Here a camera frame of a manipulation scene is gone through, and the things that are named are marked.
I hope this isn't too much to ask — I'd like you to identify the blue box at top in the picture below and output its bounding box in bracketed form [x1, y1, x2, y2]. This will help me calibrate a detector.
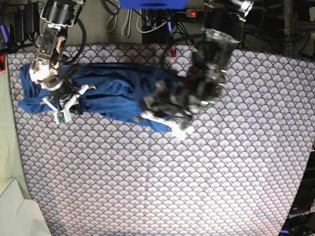
[120, 0, 188, 9]

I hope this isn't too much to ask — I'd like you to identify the black power adapter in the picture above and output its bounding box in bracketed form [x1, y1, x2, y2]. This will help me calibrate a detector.
[14, 2, 40, 43]

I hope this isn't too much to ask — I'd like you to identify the blue-handled clamp left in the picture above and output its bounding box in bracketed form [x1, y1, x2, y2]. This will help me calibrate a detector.
[0, 24, 18, 54]

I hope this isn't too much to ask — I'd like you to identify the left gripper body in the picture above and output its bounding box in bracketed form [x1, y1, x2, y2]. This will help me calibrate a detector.
[139, 81, 194, 141]

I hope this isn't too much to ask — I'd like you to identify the grey looped cable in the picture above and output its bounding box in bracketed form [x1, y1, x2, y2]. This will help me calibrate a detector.
[106, 9, 132, 38]

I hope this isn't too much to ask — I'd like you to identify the blue long-sleeve T-shirt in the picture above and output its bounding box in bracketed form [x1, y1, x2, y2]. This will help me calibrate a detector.
[18, 63, 170, 132]

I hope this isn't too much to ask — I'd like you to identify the red clamp on table edge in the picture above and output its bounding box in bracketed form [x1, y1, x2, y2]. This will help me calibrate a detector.
[168, 45, 177, 59]

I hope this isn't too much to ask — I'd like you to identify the black OpenArm base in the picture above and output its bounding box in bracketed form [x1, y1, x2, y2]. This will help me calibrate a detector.
[279, 148, 315, 236]

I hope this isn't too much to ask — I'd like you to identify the white plastic bin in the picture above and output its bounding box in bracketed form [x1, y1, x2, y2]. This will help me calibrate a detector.
[0, 178, 51, 236]

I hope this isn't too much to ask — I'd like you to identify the black power strip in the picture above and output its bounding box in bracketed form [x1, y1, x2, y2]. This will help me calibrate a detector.
[185, 9, 204, 19]

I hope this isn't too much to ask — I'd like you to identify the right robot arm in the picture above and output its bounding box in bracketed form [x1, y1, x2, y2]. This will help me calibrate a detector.
[29, 0, 95, 124]

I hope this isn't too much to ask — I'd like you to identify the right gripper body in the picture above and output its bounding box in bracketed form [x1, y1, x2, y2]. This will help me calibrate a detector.
[29, 62, 96, 124]

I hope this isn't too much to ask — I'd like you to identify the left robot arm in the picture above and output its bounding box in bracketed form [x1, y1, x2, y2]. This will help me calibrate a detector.
[137, 0, 254, 140]

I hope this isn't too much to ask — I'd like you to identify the fan-patterned tablecloth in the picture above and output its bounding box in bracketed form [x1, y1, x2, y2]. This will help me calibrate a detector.
[8, 50, 315, 236]

